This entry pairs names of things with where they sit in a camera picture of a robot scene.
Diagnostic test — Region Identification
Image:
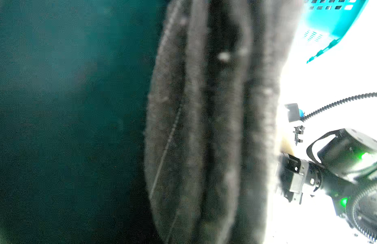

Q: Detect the dark grey striped shirt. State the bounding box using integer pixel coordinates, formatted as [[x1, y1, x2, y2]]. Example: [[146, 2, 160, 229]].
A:
[[144, 1, 304, 244]]

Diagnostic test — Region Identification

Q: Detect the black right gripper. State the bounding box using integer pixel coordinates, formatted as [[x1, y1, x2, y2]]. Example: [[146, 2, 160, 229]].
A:
[[276, 153, 350, 204]]

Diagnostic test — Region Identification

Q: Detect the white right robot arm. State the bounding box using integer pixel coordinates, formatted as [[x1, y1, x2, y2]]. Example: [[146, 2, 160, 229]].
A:
[[277, 128, 377, 244]]

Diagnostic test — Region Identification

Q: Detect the teal plastic basket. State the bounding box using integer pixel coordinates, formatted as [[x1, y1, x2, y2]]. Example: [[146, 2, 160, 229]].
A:
[[298, 0, 368, 64]]

